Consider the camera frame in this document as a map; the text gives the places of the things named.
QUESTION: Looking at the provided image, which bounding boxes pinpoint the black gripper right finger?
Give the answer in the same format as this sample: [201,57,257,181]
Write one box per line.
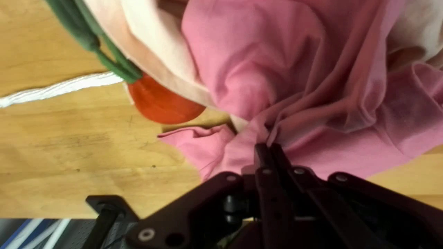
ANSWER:
[270,142,443,249]

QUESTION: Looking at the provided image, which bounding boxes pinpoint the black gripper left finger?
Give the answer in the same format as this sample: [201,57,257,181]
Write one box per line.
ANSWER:
[126,142,284,249]

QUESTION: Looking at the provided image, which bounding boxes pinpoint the plush red radish green leaves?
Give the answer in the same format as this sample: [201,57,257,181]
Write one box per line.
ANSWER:
[46,0,206,124]

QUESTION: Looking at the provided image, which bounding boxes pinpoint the pink t-shirt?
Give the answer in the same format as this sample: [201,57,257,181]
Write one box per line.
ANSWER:
[156,0,443,181]

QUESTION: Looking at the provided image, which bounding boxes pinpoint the peach t-shirt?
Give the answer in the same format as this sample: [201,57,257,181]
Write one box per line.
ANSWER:
[82,0,443,132]

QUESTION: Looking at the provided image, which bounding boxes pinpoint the white rope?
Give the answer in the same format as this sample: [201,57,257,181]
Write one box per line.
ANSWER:
[0,70,125,109]

